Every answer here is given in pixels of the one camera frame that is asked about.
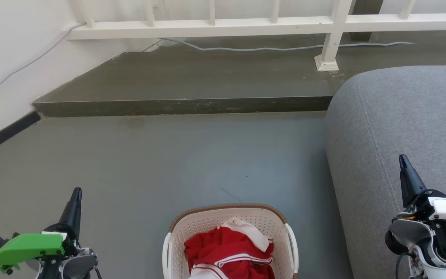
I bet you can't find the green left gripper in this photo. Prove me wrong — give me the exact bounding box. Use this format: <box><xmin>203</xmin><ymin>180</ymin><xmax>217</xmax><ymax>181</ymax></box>
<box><xmin>0</xmin><ymin>187</ymin><xmax>83</xmax><ymax>279</ymax></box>

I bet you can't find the white perforated plastic laundry basket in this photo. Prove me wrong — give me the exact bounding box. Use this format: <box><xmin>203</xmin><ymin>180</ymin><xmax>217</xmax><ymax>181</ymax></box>
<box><xmin>162</xmin><ymin>203</ymin><xmax>299</xmax><ymax>279</ymax></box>

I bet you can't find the grey fabric sofa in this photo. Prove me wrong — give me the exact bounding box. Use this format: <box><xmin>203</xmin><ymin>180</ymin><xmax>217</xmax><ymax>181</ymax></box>
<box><xmin>326</xmin><ymin>65</ymin><xmax>446</xmax><ymax>279</ymax></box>

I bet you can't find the black baseboard strip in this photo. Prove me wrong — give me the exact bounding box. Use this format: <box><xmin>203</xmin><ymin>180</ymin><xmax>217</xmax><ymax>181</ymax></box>
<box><xmin>0</xmin><ymin>111</ymin><xmax>41</xmax><ymax>160</ymax></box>

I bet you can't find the red and white garment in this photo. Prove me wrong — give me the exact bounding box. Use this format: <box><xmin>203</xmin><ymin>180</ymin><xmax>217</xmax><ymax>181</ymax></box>
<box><xmin>184</xmin><ymin>219</ymin><xmax>275</xmax><ymax>279</ymax></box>

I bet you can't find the raised grey concrete step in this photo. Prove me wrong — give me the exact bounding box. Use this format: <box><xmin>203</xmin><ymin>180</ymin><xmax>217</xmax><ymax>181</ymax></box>
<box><xmin>31</xmin><ymin>31</ymin><xmax>446</xmax><ymax>118</ymax></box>

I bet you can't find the white metal railing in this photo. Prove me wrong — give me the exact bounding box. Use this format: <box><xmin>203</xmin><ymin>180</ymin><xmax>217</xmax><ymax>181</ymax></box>
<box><xmin>65</xmin><ymin>0</ymin><xmax>446</xmax><ymax>72</ymax></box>

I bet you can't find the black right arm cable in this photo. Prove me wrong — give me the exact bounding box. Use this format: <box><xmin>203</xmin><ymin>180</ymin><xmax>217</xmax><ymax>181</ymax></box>
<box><xmin>395</xmin><ymin>252</ymin><xmax>415</xmax><ymax>279</ymax></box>

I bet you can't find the grey cable along wall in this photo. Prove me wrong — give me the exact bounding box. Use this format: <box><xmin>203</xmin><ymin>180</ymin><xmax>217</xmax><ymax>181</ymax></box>
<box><xmin>0</xmin><ymin>22</ymin><xmax>415</xmax><ymax>103</ymax></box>

